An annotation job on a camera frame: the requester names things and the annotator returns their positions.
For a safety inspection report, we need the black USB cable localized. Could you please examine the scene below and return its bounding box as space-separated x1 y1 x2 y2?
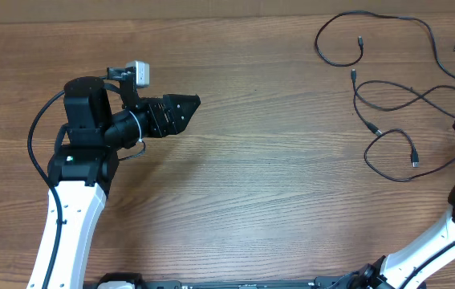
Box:
314 10 455 83
350 68 455 137
363 71 455 183

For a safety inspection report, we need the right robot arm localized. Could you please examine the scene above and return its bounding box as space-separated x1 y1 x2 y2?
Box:
347 186 455 289

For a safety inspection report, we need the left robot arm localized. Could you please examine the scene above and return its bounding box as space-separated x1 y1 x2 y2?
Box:
27 76 201 288

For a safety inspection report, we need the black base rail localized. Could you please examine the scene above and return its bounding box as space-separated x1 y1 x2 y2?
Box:
83 272 355 289

